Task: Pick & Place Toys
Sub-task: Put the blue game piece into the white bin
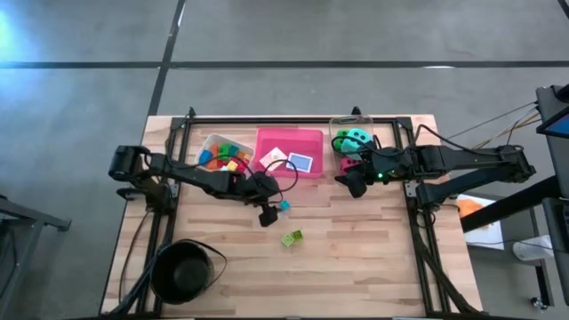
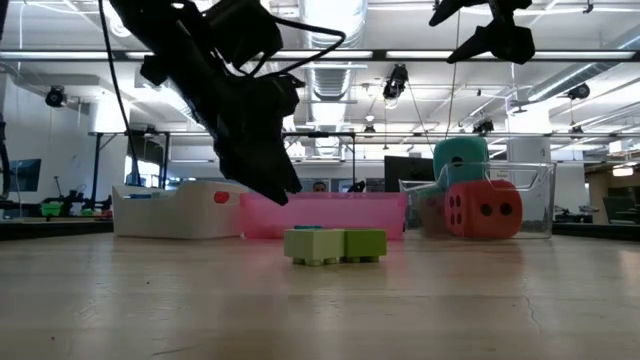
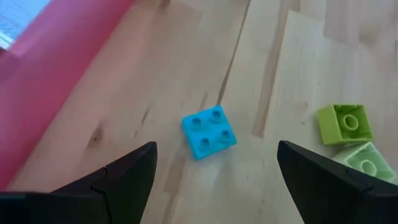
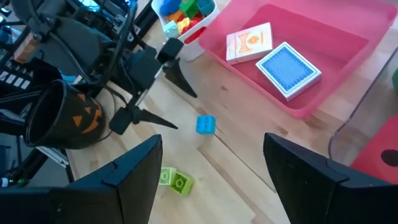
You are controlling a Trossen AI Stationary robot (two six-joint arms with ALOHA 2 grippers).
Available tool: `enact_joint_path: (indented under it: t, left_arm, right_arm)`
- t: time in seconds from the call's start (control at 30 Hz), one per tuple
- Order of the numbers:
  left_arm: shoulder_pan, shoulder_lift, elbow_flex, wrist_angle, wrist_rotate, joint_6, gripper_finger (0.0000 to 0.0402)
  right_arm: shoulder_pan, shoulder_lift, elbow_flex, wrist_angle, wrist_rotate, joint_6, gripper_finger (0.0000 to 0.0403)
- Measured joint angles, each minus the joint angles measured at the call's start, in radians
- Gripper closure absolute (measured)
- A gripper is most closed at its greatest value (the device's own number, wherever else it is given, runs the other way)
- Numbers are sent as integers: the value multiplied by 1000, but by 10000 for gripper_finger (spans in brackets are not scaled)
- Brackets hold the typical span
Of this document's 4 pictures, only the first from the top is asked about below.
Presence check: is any orange cloth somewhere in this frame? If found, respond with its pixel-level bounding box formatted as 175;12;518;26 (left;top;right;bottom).
456;198;490;230

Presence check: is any white plastic bag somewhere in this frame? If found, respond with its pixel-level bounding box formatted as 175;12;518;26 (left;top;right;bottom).
511;235;555;262

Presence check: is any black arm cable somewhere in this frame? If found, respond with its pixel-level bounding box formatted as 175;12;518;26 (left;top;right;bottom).
144;148;250;179
413;123;525;156

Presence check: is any clear plastic bin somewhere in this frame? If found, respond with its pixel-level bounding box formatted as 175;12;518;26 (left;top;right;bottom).
327;115;380;175

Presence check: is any tablet with blue screen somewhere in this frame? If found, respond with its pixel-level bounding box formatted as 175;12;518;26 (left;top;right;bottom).
536;106;569;140

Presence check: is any black diagonal beam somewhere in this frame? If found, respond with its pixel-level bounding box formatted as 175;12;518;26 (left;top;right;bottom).
460;175;562;234

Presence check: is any black left wrist camera cable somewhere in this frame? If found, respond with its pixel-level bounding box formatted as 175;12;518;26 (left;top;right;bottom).
242;166;300;196

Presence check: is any grey metal stand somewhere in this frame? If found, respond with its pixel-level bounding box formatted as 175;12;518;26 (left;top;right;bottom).
0;194;73;312

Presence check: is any dark equipment cart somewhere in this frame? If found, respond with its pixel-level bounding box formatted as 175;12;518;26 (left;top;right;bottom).
535;83;569;308

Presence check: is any pink plastic bin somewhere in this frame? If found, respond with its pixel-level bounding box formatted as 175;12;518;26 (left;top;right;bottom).
252;127;325;180

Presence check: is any teal foam die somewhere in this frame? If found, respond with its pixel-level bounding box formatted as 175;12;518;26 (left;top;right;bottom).
341;128;373;159

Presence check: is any green foam die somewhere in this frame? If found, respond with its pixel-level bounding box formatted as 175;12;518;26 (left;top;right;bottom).
333;129;351;155

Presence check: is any black side-mounted clamp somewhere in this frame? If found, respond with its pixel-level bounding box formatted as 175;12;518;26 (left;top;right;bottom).
116;186;148;201

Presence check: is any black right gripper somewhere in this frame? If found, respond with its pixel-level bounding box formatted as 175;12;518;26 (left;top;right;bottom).
333;148;415;199

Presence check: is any red foam die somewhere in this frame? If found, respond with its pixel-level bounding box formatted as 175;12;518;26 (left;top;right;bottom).
339;157;362;176

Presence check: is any blue playing card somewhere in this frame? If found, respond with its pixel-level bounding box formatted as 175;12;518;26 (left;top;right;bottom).
286;152;315;173

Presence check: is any white paper sheet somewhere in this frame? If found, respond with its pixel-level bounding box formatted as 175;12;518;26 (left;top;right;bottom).
456;194;506;251

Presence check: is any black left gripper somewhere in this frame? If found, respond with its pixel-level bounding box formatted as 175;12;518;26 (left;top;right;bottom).
230;172;285;228

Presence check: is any black pumpkin-face bucket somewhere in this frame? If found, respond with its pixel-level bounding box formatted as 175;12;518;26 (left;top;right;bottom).
149;238;228;306

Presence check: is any white card deck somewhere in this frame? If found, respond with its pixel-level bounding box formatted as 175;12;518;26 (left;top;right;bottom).
259;147;289;172

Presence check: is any white plastic bin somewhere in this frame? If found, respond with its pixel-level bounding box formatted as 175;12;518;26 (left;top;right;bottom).
194;132;256;175

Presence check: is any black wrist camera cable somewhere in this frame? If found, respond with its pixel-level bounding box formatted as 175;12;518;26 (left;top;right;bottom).
332;134;384;157
242;166;300;196

